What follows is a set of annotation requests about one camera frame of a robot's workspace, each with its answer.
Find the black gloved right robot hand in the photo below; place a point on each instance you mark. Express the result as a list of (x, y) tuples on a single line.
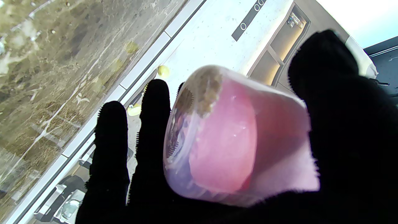
[(354, 140)]

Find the pink measuring cup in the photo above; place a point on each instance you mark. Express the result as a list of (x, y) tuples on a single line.
[(230, 140)]

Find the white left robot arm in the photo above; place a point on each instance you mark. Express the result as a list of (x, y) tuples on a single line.
[(362, 59)]

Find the yellow lemon piece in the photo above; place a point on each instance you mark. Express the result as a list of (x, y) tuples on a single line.
[(163, 71), (134, 110)]

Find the dark cutting board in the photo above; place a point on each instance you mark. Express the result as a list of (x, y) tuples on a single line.
[(136, 99)]

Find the black espresso machine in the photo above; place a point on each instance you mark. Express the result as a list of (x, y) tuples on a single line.
[(62, 199)]

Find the black wall power strip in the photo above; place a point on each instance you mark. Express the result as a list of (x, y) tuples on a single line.
[(248, 20)]

